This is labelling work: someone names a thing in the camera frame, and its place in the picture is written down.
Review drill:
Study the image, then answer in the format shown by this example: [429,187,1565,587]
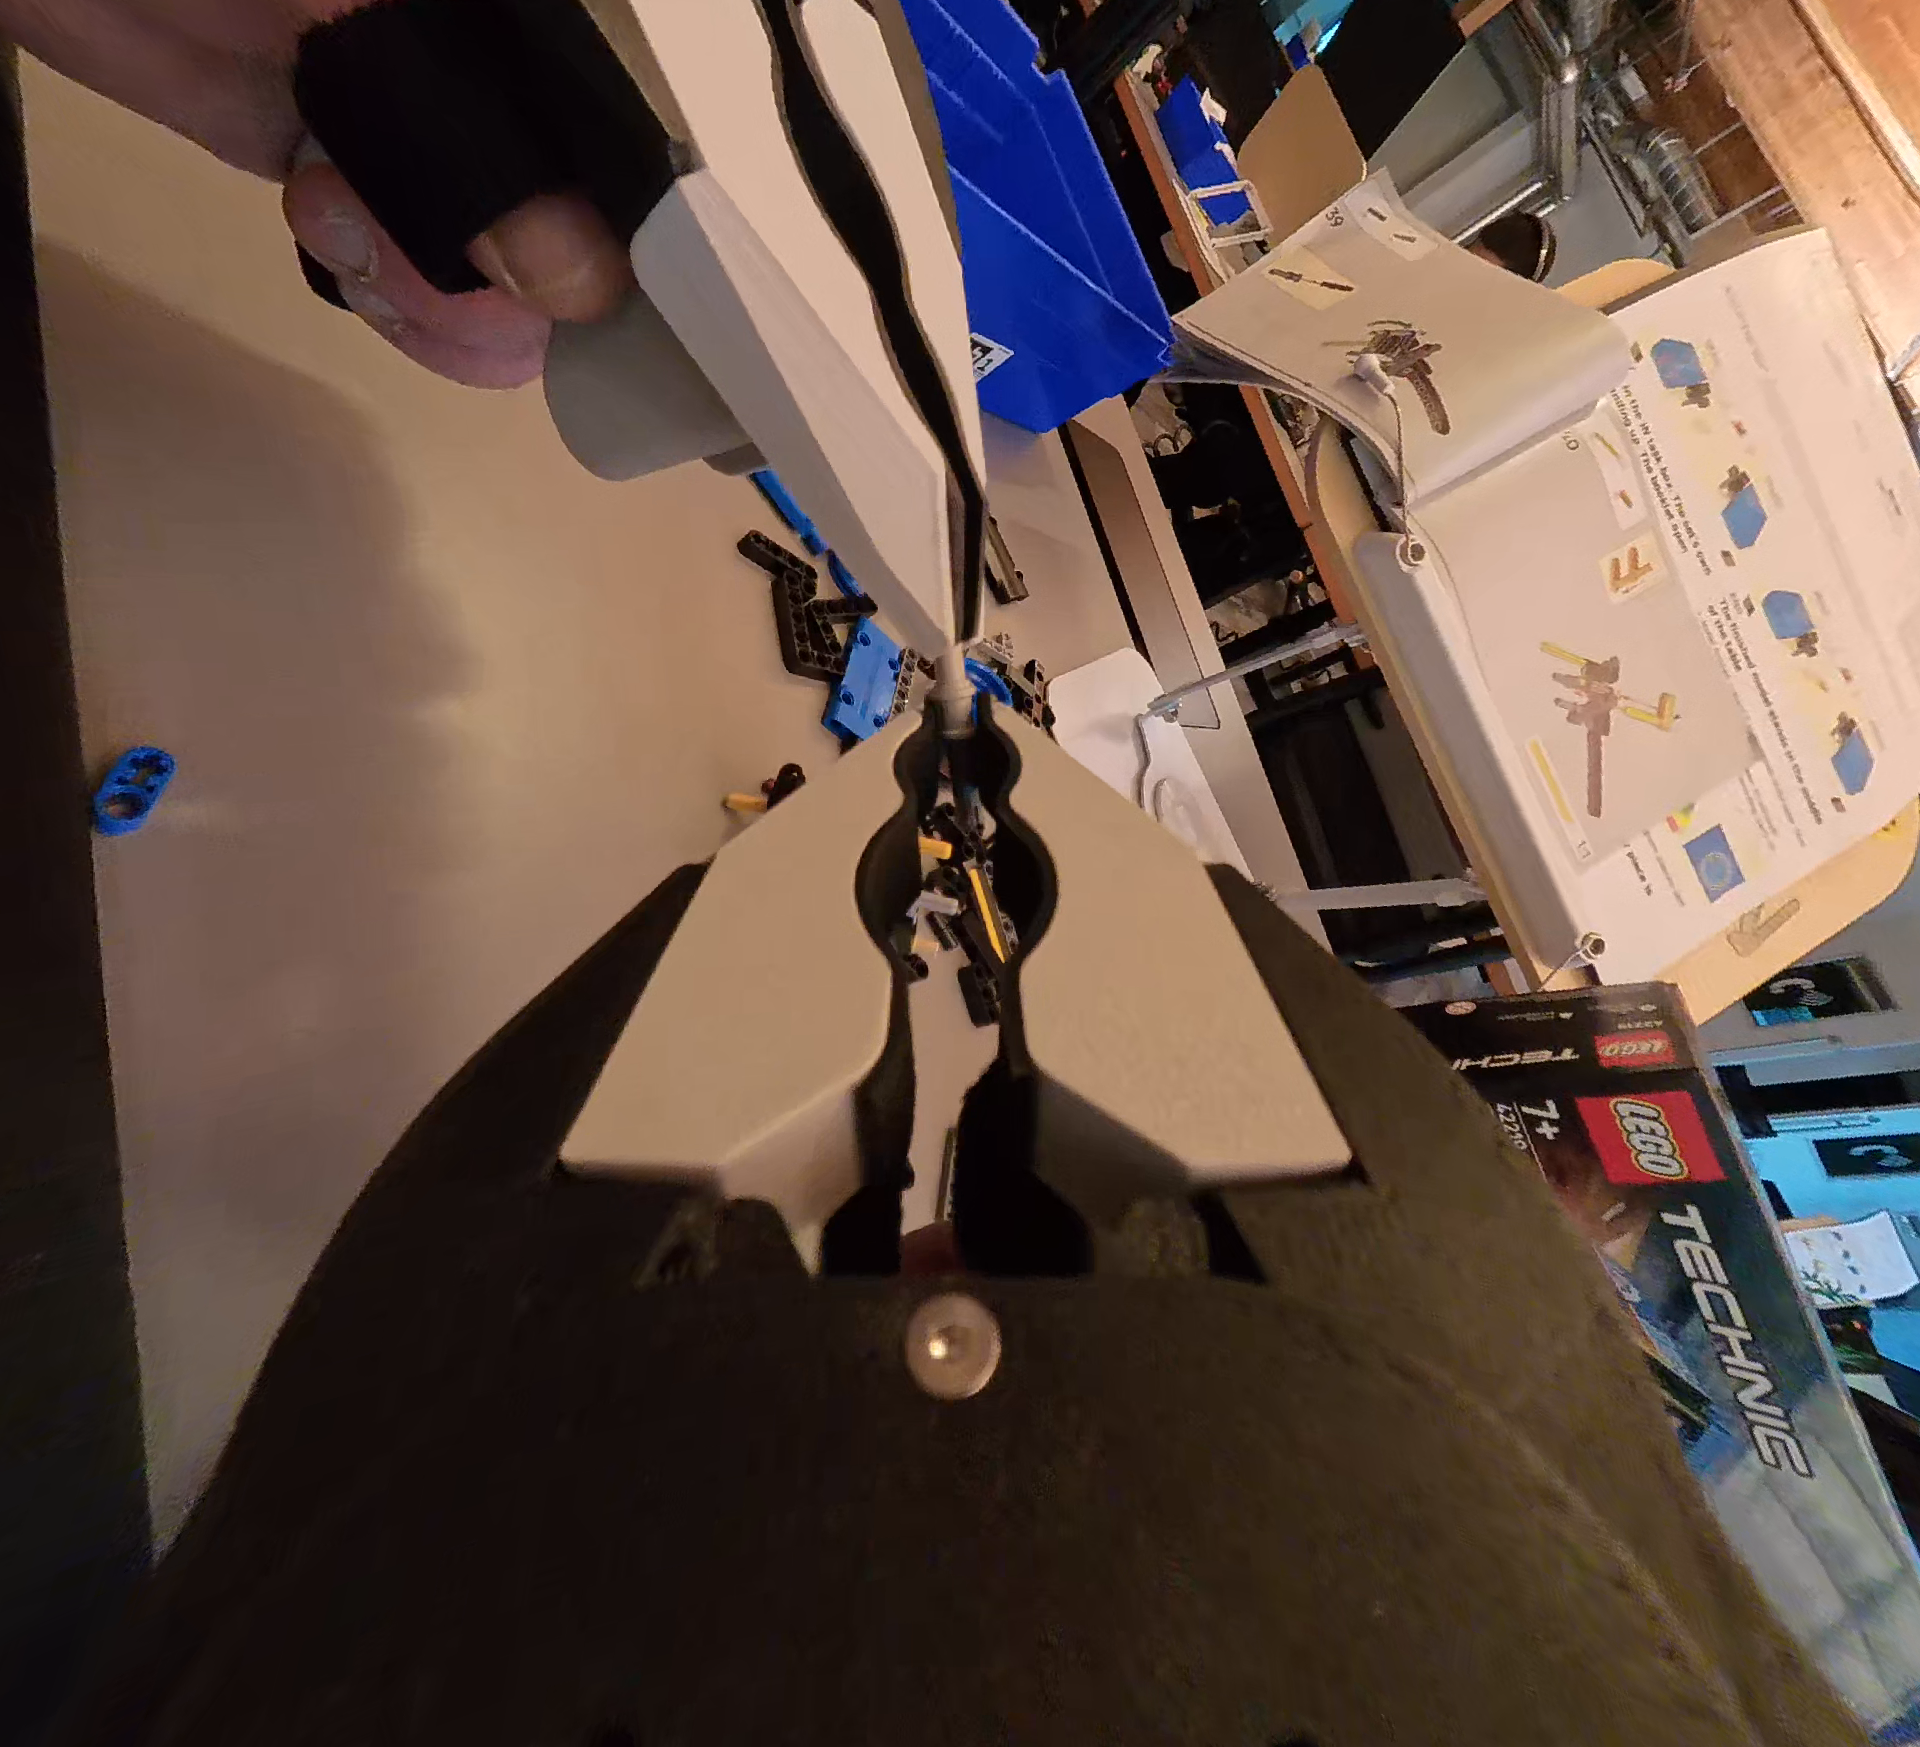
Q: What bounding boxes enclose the printed task sheet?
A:
[1559,224,1920,945]

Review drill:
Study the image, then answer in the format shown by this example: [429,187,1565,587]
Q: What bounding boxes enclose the tan plywood chair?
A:
[1238,67,1366,234]

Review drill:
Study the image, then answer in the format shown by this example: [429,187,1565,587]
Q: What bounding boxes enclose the white book stand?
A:
[1042,231,1920,1014]

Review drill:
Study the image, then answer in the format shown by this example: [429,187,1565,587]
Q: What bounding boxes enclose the small blue connector brick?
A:
[92,746,177,833]

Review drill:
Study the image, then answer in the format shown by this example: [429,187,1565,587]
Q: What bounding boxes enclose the black angled toy frame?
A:
[738,530,876,685]

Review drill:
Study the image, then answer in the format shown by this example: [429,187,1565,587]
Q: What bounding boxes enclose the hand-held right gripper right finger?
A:
[959,707,1359,1271]

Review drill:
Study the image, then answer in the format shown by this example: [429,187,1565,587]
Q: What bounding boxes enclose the black toy brick assembly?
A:
[720,761,1041,1029]

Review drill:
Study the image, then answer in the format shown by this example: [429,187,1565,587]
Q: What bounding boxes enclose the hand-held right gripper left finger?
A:
[555,707,931,1271]

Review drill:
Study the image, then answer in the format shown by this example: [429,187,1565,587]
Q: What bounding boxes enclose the blue bin with white tag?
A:
[840,0,1176,433]

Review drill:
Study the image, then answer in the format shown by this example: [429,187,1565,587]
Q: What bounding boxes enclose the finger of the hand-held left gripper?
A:
[800,0,994,537]
[543,0,984,647]

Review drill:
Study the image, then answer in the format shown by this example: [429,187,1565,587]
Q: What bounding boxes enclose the blue flat toy panel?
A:
[819,614,920,745]

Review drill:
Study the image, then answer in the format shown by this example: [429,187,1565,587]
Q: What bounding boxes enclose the toy truck set box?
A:
[1395,981,1920,1734]

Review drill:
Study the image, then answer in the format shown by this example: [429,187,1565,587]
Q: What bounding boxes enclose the open instruction booklet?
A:
[1170,170,1757,863]

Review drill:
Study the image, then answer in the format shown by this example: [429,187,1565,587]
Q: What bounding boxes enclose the black dimpled mat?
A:
[0,52,154,1747]

